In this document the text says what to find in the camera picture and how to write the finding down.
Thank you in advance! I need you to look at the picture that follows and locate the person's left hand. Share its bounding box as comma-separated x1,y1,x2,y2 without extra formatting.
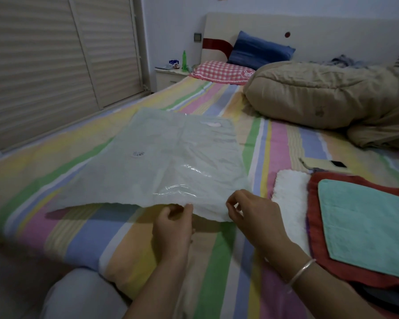
152,204,195,263

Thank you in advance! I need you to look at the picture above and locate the person's right hand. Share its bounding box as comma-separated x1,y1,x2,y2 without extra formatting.
226,189,292,260

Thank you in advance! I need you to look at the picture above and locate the clear plastic vacuum storage bag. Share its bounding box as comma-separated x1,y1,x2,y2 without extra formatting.
48,108,251,223

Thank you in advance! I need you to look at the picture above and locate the person's left forearm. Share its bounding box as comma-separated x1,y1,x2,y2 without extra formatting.
123,256,193,319

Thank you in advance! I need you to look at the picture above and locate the person's right forearm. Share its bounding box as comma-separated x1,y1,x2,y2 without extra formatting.
263,241,384,319

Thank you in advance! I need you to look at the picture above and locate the white fluffy towel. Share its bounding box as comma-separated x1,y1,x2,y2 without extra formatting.
272,169,311,256

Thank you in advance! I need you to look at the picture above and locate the red towel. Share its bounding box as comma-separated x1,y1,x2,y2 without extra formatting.
307,171,399,296

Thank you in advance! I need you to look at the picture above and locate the phone in yellow case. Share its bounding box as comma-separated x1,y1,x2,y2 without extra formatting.
299,157,351,174

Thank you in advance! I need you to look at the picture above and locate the pastel striped bed sheet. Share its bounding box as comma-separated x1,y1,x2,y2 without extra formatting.
0,76,399,319

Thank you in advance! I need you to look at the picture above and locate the person's leg in grey trousers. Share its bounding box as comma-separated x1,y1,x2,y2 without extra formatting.
40,268,128,319

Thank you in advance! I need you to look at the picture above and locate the teal towel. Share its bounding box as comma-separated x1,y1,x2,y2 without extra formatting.
317,179,399,282

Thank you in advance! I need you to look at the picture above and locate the white nightstand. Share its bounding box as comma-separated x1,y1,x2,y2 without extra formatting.
155,67,190,93

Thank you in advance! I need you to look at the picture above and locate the red checked pillow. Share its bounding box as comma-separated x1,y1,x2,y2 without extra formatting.
189,60,256,86

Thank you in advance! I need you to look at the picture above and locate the beige quilt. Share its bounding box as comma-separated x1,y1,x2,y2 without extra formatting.
243,61,399,150

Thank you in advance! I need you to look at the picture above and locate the blue pillow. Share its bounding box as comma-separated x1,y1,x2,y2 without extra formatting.
227,31,296,71

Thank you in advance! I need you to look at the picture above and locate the dark folded cloth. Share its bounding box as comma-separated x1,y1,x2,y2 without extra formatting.
349,280,399,317

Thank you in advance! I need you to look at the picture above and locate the narrow louvered wardrobe door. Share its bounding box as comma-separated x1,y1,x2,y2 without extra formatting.
68,0,145,108

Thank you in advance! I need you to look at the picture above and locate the grey crumpled clothing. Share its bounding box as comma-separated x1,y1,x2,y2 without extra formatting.
311,54,370,69

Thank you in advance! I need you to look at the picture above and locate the beige headboard with red stripe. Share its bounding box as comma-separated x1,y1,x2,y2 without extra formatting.
201,12,399,68

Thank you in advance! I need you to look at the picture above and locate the wide louvered wardrobe door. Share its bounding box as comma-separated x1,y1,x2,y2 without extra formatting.
0,0,100,151

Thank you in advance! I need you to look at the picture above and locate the silver bracelet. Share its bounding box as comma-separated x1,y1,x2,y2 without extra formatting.
286,258,317,293

